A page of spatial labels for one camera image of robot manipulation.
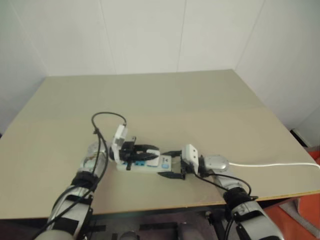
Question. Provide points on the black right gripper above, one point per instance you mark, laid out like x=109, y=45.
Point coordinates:
x=185, y=170

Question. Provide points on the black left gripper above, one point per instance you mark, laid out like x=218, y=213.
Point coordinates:
x=127, y=153

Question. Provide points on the white charger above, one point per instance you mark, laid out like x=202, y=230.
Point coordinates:
x=153, y=163

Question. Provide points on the white power strip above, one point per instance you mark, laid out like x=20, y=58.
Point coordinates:
x=143, y=170

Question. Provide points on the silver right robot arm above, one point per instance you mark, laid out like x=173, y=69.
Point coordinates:
x=232, y=185

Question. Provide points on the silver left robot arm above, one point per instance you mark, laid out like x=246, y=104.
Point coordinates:
x=83, y=160

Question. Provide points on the grey rounded shape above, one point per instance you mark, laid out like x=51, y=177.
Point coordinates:
x=129, y=236

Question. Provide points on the black and white box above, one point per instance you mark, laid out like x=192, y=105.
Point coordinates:
x=301, y=137

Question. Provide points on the orange object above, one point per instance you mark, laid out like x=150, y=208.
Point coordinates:
x=313, y=157

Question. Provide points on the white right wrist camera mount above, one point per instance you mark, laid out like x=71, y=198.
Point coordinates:
x=190, y=153

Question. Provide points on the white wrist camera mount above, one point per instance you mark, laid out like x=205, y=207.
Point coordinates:
x=119, y=138
x=190, y=153

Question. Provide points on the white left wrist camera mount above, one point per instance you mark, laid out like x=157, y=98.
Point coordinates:
x=119, y=138

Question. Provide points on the black table frame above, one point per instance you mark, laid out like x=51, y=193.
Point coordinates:
x=160, y=215

